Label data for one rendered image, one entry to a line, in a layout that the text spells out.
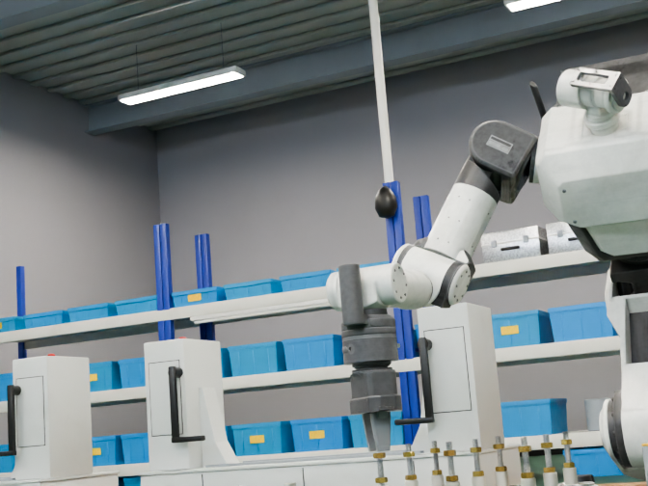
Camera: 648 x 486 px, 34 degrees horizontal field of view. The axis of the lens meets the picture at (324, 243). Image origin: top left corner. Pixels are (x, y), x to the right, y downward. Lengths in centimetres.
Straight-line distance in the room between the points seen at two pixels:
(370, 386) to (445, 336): 228
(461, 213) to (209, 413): 268
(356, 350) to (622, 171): 59
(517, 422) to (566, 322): 67
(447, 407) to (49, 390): 186
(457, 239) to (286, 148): 970
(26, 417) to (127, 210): 706
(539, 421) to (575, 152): 463
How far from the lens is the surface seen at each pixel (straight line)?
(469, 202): 197
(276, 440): 714
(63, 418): 493
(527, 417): 650
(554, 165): 194
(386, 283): 166
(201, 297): 747
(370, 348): 166
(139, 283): 1179
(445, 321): 393
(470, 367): 389
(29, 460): 493
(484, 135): 201
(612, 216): 199
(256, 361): 723
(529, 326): 652
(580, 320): 645
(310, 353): 701
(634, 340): 214
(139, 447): 776
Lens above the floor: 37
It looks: 10 degrees up
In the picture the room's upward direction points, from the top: 4 degrees counter-clockwise
